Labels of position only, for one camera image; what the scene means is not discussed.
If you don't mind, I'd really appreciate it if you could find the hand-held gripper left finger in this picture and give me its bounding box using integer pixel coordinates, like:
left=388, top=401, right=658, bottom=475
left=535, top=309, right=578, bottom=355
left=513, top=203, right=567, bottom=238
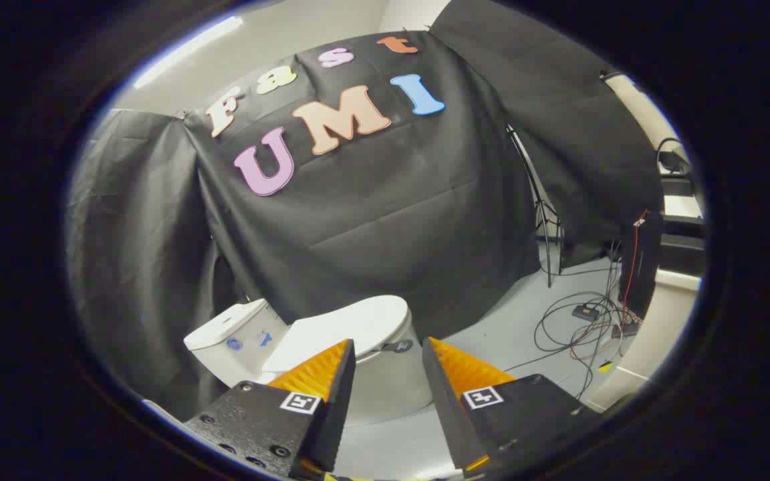
left=183, top=338, right=358, bottom=479

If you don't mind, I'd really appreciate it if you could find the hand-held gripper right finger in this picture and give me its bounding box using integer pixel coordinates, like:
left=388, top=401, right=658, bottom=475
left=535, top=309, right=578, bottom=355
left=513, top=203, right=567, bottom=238
left=422, top=337, right=601, bottom=476

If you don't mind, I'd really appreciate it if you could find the white toilet lid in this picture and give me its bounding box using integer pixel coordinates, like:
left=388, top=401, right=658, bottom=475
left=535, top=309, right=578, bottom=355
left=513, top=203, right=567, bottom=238
left=261, top=295, right=415, bottom=375

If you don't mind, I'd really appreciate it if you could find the white ceramic toilet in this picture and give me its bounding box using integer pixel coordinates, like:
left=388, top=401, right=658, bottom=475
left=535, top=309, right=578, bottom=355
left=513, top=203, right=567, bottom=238
left=183, top=298, right=435, bottom=428

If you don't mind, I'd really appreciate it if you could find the black tripod stand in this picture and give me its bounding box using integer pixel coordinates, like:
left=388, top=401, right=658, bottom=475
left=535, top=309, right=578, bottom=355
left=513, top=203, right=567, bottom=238
left=506, top=124, right=563, bottom=289

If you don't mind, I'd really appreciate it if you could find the black backdrop cloth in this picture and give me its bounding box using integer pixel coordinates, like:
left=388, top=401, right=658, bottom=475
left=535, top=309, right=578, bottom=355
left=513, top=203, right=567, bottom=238
left=66, top=109, right=247, bottom=420
left=428, top=0, right=666, bottom=269
left=183, top=30, right=543, bottom=343

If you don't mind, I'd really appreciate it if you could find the white table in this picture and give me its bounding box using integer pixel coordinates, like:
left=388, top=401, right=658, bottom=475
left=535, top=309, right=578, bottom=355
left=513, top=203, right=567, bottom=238
left=586, top=267, right=702, bottom=412

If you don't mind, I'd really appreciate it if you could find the black leaning panel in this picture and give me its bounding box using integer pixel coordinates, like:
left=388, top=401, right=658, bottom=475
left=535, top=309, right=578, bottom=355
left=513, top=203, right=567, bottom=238
left=619, top=210, right=664, bottom=319

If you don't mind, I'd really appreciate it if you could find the large black box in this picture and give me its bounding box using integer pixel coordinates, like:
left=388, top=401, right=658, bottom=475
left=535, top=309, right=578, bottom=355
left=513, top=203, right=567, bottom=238
left=659, top=234, right=706, bottom=277

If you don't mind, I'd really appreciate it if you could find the grey curved band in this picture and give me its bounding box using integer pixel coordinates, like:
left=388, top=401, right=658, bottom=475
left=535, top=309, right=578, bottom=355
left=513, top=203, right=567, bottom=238
left=656, top=137, right=691, bottom=176

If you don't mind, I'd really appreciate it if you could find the white panel with black edge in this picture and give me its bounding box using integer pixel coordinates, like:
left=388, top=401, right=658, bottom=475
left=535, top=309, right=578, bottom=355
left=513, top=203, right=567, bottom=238
left=601, top=70, right=690, bottom=168

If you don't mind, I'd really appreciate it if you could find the tangle of floor cables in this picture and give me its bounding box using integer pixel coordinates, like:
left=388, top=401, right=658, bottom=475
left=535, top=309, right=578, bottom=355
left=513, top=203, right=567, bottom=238
left=504, top=240, right=634, bottom=402

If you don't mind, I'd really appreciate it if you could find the red cable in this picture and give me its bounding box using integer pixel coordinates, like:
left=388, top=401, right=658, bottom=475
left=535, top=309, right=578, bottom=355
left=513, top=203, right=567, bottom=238
left=622, top=209, right=648, bottom=321

